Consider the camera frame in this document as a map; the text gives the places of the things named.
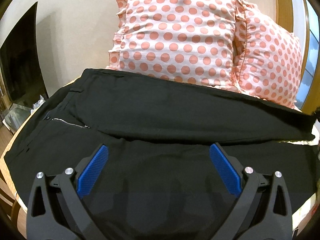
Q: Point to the black pants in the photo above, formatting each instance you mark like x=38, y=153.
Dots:
x=159, y=181

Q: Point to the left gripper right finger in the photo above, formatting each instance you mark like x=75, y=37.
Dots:
x=262, y=209

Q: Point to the right polka dot pillow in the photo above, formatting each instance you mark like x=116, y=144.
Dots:
x=268, y=60

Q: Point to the polka dot pillow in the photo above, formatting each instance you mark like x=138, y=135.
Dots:
x=268, y=60
x=187, y=41

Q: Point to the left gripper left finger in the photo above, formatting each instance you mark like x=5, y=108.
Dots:
x=56, y=209

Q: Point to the left polka dot pillow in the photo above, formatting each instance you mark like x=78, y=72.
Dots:
x=187, y=41

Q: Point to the yellow floral bedsheet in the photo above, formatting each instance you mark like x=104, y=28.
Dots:
x=123, y=156

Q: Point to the wooden window frame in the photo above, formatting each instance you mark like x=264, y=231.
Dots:
x=299, y=17

